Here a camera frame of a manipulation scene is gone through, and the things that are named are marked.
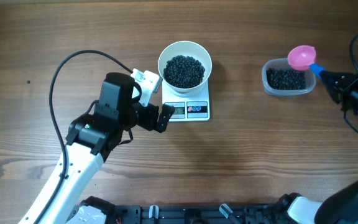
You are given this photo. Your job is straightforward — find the pink scoop with blue handle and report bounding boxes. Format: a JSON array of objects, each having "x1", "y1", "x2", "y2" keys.
[{"x1": 287, "y1": 45, "x2": 324, "y2": 79}]

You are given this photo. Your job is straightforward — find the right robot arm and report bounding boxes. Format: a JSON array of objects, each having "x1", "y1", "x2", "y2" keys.
[{"x1": 287, "y1": 71, "x2": 358, "y2": 223}]

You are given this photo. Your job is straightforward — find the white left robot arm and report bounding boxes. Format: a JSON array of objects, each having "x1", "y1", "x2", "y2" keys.
[{"x1": 21, "y1": 70, "x2": 175, "y2": 223}]

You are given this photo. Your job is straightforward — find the white digital kitchen scale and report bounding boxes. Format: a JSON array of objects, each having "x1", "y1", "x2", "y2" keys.
[{"x1": 162, "y1": 82, "x2": 210, "y2": 122}]

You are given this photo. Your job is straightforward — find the black beans in bowl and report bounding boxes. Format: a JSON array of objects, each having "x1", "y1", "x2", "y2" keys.
[{"x1": 163, "y1": 55, "x2": 205, "y2": 89}]

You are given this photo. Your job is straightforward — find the white bowl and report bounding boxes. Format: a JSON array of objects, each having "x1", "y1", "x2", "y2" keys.
[{"x1": 158, "y1": 40, "x2": 213, "y2": 97}]

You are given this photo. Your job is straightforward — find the clear plastic bean container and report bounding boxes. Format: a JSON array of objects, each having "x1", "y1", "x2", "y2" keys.
[{"x1": 262, "y1": 58, "x2": 316, "y2": 96}]

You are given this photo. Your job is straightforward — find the black beans in container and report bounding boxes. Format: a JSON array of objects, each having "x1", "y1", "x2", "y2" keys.
[{"x1": 267, "y1": 68, "x2": 306, "y2": 90}]

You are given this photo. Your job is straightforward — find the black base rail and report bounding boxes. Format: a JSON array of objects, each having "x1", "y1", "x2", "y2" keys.
[{"x1": 61, "y1": 195, "x2": 332, "y2": 224}]

